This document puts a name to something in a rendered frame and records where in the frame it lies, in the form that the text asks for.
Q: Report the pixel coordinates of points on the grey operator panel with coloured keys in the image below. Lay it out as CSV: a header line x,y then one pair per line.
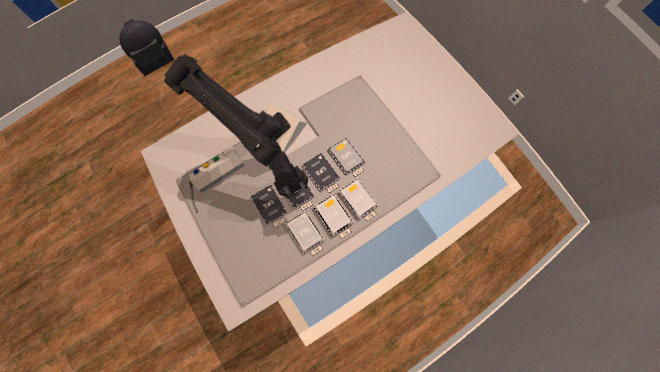
x,y
215,170

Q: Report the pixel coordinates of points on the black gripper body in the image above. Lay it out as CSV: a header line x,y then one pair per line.
x,y
302,177

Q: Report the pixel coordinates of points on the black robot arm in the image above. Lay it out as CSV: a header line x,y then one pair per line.
x,y
264,125

